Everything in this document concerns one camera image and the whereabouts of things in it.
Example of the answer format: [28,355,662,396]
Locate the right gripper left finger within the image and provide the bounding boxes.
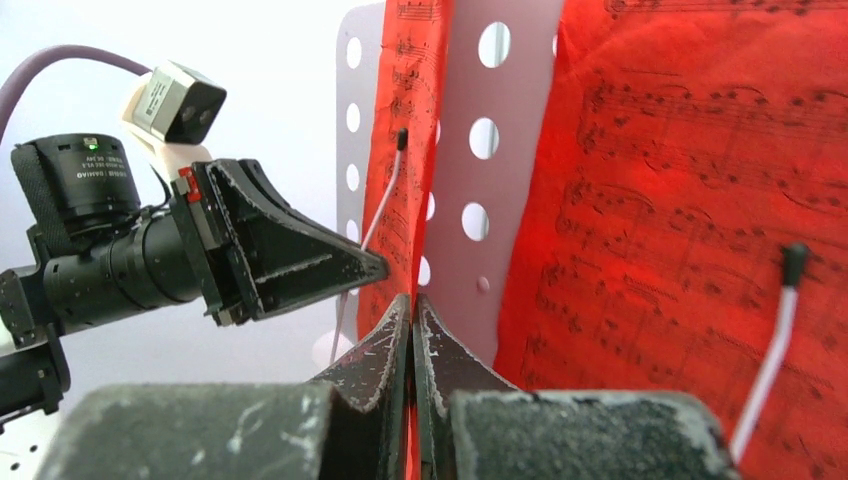
[37,295,410,479]

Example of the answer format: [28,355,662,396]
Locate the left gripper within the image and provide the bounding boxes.
[171,159,389,327]

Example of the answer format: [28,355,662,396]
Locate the red sheet music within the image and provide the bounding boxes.
[495,1,847,479]
[356,0,457,342]

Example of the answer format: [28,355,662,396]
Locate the silver music stand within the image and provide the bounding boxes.
[311,0,813,465]

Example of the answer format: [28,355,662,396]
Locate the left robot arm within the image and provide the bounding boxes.
[1,134,389,423]

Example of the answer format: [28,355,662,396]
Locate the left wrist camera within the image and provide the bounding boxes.
[121,61,228,179]

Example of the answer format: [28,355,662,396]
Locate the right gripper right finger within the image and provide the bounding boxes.
[412,295,739,479]

